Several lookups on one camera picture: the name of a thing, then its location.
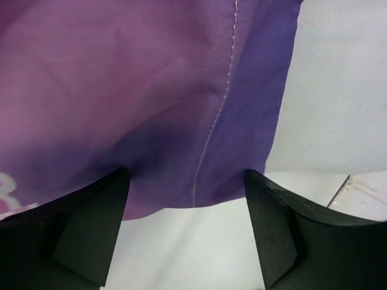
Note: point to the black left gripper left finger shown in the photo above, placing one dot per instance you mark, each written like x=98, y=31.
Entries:
x=67, y=243

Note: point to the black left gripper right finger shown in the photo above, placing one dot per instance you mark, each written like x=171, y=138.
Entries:
x=305, y=246

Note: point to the white pillow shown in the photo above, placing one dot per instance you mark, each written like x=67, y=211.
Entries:
x=330, y=146

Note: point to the pink pillowcase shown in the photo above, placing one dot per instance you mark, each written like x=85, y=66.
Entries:
x=184, y=94

